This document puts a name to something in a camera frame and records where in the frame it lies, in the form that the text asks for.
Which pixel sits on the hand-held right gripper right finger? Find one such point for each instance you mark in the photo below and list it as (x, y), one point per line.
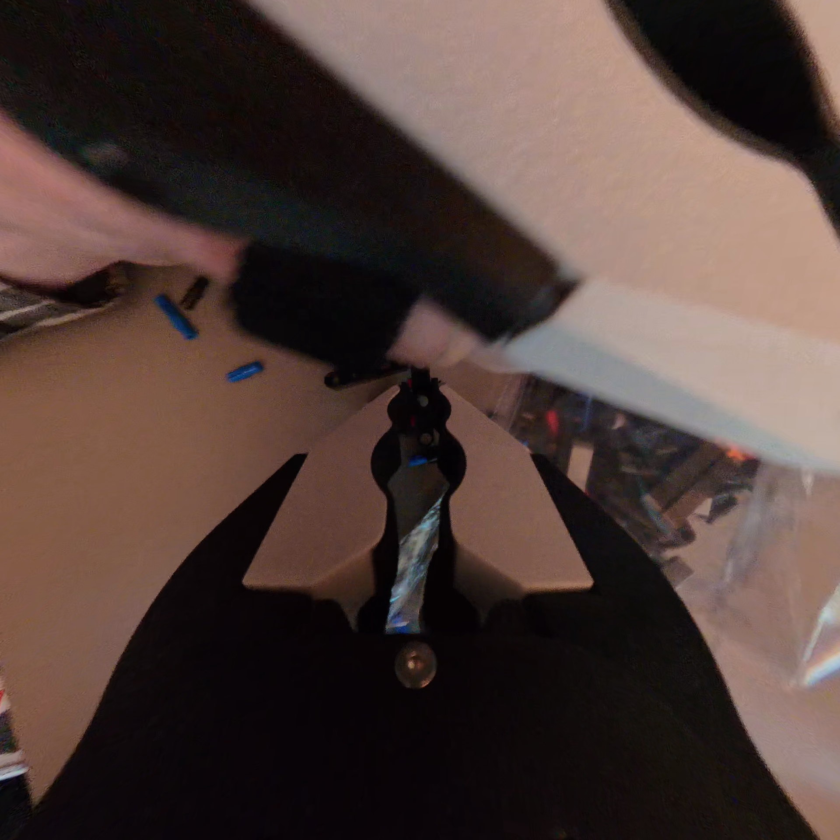
(518, 525)

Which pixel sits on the clear bag of toy bricks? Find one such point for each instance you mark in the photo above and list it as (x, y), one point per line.
(656, 472)

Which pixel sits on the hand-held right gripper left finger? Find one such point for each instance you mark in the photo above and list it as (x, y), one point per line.
(321, 518)

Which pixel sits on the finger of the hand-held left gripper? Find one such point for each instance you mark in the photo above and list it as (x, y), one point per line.
(590, 197)
(823, 26)

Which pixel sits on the person's left forearm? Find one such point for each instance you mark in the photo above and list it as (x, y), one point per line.
(39, 315)

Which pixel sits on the person's left hand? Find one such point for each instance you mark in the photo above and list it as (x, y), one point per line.
(79, 216)

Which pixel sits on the black pin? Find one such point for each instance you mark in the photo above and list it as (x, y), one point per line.
(194, 292)

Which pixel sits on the printed booklet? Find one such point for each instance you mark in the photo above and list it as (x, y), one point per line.
(12, 728)

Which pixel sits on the grey desk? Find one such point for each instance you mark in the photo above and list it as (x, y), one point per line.
(131, 492)

